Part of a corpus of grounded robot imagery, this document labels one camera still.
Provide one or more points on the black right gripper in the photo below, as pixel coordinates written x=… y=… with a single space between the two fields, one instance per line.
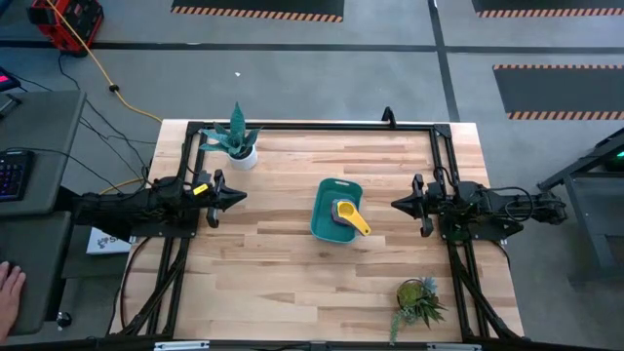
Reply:
x=429 y=205

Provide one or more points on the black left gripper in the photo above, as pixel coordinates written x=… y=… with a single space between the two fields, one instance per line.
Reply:
x=209 y=197

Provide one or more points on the yellow measuring cup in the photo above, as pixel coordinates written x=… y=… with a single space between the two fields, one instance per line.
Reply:
x=347 y=210

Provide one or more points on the purple measuring cup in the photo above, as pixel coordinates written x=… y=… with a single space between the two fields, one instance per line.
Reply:
x=335 y=212

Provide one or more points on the teal plastic basket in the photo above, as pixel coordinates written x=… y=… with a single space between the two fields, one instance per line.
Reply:
x=324 y=219

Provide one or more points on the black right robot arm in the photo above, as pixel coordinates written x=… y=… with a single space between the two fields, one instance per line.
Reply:
x=487 y=205

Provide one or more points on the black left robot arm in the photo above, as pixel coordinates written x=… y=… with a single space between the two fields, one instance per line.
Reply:
x=141 y=205

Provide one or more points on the white plant pot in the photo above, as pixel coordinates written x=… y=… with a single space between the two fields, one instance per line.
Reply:
x=243 y=162

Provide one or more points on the green snake plant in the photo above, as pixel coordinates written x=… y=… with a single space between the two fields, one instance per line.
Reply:
x=236 y=134

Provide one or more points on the small spiky succulent plant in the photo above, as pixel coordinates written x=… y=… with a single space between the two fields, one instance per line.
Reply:
x=414 y=297

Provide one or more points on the white printed box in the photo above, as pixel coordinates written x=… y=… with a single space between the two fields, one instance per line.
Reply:
x=105 y=241

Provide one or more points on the black metal cart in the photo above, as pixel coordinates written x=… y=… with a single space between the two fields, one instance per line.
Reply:
x=585 y=190

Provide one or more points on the black hazard-striped floor mat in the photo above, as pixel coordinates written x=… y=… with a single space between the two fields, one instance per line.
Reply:
x=560 y=90
x=546 y=5
x=258 y=6

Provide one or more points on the grey desk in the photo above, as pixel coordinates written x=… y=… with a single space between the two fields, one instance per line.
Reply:
x=44 y=127

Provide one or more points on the black caster wheel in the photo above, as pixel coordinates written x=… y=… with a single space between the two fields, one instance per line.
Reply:
x=64 y=320

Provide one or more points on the black keyboard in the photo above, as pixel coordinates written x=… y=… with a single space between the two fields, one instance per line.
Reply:
x=14 y=175

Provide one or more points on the red equipment box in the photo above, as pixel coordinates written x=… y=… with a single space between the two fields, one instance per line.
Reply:
x=68 y=22

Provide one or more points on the person's hand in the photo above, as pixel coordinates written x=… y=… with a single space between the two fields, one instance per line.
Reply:
x=10 y=297

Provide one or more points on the black device red display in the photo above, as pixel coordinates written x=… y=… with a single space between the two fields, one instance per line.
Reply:
x=7 y=80

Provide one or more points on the black aluminium table frame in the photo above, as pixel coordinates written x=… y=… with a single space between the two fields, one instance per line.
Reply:
x=341 y=128

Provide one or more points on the silver metal bracket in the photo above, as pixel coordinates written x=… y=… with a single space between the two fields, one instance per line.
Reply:
x=454 y=347
x=181 y=346

